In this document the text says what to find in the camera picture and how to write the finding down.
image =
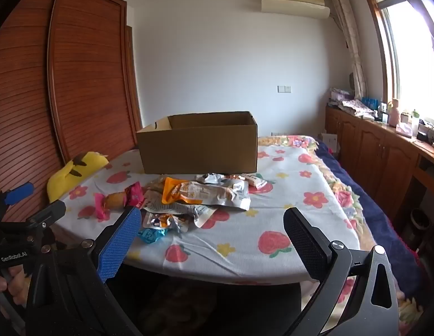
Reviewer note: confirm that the brown wooden wardrobe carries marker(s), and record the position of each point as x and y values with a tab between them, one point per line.
80	77

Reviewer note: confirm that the small clear snack packet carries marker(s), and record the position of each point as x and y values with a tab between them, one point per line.
164	222

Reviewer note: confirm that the orange snack packet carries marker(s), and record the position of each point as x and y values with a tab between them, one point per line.
173	190

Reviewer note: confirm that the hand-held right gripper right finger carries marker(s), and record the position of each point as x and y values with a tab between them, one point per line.
304	246

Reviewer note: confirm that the strawberry print tablecloth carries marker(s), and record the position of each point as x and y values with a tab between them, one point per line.
255	224

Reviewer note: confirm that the white wall air conditioner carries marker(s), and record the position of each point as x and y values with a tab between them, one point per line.
294	5

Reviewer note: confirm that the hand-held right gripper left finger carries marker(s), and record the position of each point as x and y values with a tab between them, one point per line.
118	248

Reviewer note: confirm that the purple box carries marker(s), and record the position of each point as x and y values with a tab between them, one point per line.
339	96

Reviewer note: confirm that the silver snack packet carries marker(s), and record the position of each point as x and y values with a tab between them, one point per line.
210	178

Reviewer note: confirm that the person's left hand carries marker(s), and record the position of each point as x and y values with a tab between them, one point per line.
13	285

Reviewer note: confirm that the white bottle green cap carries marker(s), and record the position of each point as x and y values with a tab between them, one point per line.
415	120

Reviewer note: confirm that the pink tissue pack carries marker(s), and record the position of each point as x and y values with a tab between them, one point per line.
403	130

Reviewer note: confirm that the white cardboard box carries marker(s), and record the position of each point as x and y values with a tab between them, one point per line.
329	141

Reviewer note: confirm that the floral blanket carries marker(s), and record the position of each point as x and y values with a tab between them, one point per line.
343	196

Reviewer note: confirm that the black device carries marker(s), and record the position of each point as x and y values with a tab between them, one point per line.
426	134

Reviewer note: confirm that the patterned curtain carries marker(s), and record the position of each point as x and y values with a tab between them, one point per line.
350	42

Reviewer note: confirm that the pink bottle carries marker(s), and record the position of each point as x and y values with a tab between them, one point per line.
394	113

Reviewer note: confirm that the blue boxes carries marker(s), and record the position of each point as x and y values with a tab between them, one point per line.
370	103

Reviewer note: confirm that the pink bun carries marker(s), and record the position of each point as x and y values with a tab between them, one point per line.
113	201

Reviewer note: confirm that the yellow plush toy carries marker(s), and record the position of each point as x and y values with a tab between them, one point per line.
69	178

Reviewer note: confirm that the navy blue blanket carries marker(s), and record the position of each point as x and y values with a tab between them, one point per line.
378	210

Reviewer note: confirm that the brown cardboard box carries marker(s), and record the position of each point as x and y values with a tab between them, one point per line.
203	147

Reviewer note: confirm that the wooden window cabinet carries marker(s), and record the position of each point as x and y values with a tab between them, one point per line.
378	154

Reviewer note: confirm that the teal foil snack wrapper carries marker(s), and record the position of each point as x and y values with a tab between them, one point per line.
151	234

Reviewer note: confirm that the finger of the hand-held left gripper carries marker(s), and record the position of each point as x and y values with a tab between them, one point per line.
19	192
47	212

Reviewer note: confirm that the small white red snack packet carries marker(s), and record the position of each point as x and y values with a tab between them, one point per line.
256	182

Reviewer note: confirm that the large white printed snack packet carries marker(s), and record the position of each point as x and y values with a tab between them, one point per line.
224	196

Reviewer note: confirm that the white wall switch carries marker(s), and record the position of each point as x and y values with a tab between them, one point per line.
284	89

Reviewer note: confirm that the dark trash bin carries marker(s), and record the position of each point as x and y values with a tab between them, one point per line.
419	222

